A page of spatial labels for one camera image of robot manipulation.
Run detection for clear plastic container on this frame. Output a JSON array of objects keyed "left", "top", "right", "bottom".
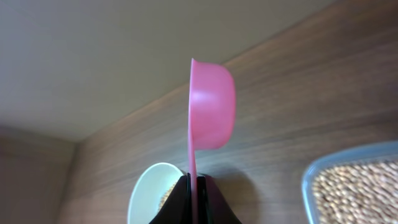
[{"left": 301, "top": 141, "right": 397, "bottom": 224}]

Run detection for pile of soybeans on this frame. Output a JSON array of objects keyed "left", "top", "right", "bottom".
[{"left": 311, "top": 161, "right": 397, "bottom": 224}]

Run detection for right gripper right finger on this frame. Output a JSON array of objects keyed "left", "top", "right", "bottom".
[{"left": 197, "top": 175, "right": 242, "bottom": 224}]

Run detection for white bowl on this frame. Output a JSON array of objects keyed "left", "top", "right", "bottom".
[{"left": 127, "top": 162, "right": 184, "bottom": 224}]

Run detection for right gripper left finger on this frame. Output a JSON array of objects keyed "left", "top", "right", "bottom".
[{"left": 150, "top": 174, "right": 192, "bottom": 224}]

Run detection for pink plastic measuring scoop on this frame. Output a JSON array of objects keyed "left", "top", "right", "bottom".
[{"left": 188, "top": 59, "right": 236, "bottom": 224}]

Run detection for soybeans in white bowl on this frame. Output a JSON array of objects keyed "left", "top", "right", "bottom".
[{"left": 158, "top": 183, "right": 177, "bottom": 212}]

